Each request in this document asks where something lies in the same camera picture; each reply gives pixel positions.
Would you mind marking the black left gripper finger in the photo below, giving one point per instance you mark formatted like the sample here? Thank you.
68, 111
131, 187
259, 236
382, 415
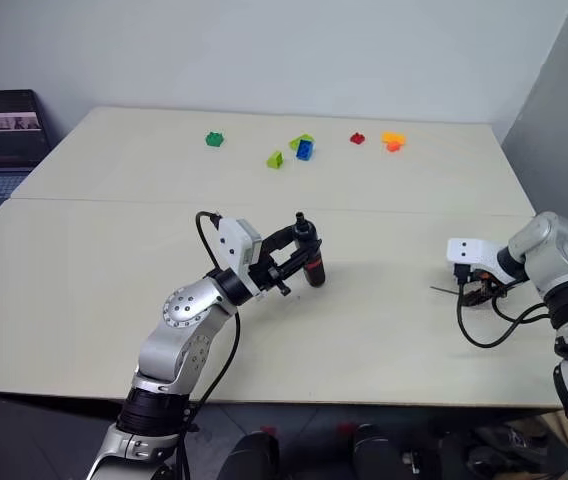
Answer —
280, 234
296, 259

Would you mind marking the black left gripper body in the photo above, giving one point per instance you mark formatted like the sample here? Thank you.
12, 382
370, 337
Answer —
269, 272

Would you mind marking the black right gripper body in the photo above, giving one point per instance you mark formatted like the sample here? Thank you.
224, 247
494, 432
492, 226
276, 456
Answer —
489, 282

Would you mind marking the black electric screwdriver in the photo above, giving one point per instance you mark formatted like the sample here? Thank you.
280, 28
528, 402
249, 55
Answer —
315, 267

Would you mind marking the long thin metal bit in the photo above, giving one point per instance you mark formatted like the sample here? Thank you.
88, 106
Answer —
444, 290

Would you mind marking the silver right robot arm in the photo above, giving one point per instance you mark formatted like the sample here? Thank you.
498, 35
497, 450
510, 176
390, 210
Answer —
559, 255

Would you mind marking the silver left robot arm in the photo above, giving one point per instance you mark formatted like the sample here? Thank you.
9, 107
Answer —
184, 310

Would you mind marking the lime wedge toy brick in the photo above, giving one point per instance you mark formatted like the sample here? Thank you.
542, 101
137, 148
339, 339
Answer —
274, 161

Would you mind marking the blue toy brick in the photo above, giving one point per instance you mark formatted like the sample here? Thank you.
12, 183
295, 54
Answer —
305, 150

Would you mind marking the dark green toy brick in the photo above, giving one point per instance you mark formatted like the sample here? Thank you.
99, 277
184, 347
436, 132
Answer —
214, 140

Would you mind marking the red toy brick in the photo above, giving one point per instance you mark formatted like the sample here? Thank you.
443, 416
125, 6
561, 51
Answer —
358, 138

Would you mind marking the orange toy brick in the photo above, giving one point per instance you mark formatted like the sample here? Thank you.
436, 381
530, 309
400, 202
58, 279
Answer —
393, 147

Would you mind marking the yellow toy brick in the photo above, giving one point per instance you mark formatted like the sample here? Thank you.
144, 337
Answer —
393, 137

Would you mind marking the dark rounded shape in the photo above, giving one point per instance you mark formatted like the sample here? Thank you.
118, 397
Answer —
379, 452
254, 457

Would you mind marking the dark open laptop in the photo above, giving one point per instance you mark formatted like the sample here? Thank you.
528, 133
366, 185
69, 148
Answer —
4, 145

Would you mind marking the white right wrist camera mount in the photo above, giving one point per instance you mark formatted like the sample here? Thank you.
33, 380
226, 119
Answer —
469, 250

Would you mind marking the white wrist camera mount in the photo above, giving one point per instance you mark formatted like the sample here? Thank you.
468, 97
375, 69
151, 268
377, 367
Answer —
234, 245
469, 250

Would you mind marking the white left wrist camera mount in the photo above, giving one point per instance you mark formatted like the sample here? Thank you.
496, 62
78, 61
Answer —
234, 245

